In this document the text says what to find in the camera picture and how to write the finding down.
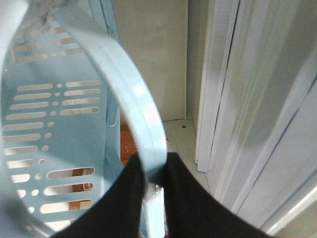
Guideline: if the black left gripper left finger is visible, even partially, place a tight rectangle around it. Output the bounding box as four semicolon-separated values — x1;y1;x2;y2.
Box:
53;154;145;238

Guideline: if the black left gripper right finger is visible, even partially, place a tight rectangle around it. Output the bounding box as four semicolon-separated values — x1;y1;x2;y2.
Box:
163;152;268;238

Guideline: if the light blue plastic basket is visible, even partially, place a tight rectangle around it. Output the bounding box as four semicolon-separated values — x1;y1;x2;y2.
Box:
0;0;167;238

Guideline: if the orange juice bottle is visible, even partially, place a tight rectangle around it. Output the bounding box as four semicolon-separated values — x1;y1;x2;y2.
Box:
120;123;138;166

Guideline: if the white store shelving unit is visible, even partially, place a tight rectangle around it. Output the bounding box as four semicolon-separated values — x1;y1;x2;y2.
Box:
113;0;317;237

